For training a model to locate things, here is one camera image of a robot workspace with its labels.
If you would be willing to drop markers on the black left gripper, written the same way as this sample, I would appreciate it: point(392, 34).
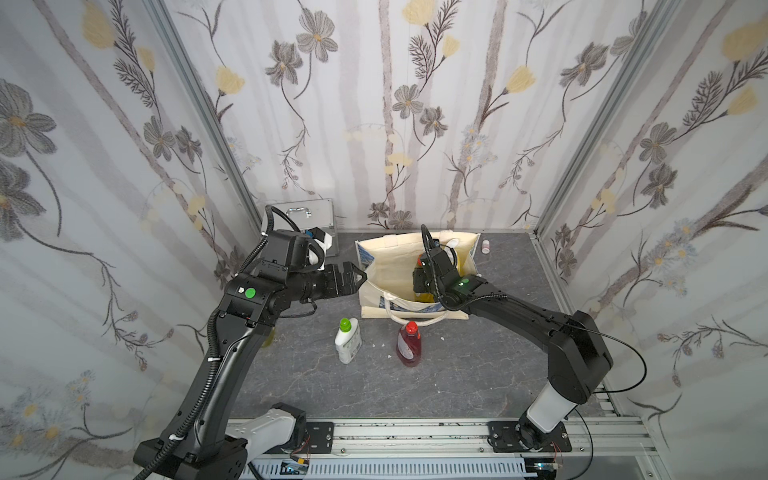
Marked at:
point(335, 282)

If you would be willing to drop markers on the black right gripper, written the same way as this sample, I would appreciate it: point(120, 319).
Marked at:
point(422, 282)

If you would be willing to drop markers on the yellow-green bottle red cap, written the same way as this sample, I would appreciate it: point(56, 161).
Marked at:
point(425, 295)

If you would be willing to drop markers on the cream canvas shopping bag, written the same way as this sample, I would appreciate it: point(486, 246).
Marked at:
point(388, 293)

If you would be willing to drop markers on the white bottle green cap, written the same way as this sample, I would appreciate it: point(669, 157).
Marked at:
point(348, 340)

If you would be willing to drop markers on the large yellow pump soap bottle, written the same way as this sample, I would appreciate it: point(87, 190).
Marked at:
point(451, 247)

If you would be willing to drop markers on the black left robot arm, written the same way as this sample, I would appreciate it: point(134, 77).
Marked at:
point(195, 444)

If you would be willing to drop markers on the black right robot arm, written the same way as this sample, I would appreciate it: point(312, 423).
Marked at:
point(577, 356)

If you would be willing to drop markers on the red dish soap bottle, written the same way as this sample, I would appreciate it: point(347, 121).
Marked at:
point(408, 345)

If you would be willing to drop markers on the silver metal case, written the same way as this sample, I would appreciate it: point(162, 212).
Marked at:
point(311, 213)

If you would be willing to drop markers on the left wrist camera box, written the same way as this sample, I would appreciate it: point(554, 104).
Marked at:
point(299, 251)

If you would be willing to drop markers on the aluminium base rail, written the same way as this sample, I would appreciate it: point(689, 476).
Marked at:
point(464, 448)

